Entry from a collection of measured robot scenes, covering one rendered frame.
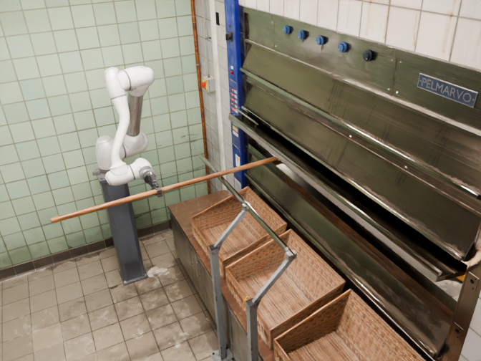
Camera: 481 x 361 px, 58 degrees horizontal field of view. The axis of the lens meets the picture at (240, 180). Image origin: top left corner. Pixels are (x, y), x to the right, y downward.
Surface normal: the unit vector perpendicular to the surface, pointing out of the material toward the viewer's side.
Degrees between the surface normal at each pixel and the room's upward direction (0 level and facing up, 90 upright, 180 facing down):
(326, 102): 70
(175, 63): 90
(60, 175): 90
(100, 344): 0
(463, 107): 90
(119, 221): 90
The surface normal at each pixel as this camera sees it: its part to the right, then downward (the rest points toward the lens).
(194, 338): -0.04, -0.87
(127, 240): 0.44, 0.44
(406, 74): -0.90, 0.28
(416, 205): -0.86, -0.07
